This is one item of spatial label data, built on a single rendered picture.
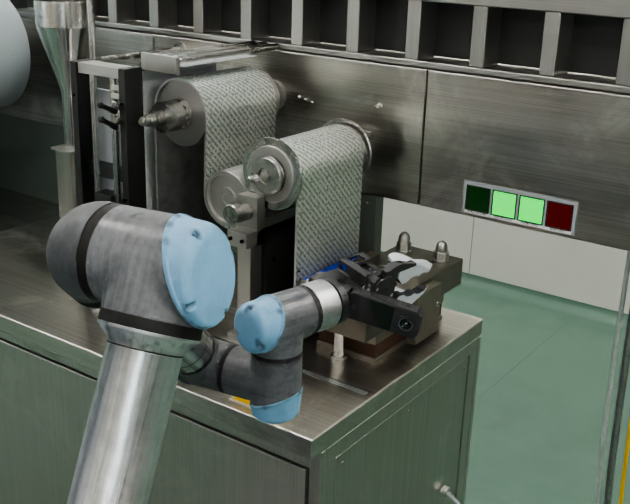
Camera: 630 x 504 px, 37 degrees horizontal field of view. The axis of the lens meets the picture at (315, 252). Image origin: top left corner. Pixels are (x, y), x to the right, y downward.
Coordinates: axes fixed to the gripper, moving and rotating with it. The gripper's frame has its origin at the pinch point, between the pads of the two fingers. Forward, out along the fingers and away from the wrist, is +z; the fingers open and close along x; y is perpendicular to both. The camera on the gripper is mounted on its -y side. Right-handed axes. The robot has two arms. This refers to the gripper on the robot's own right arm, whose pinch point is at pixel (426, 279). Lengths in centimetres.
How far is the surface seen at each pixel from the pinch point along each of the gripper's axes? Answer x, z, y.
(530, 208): 2.1, 46.4, 12.7
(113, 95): -6, -13, 76
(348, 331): 24.4, 7.1, 20.1
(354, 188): 8, 28, 44
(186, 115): -2, 1, 70
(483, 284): 147, 249, 147
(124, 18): -3, 24, 134
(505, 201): 2.8, 45.2, 18.1
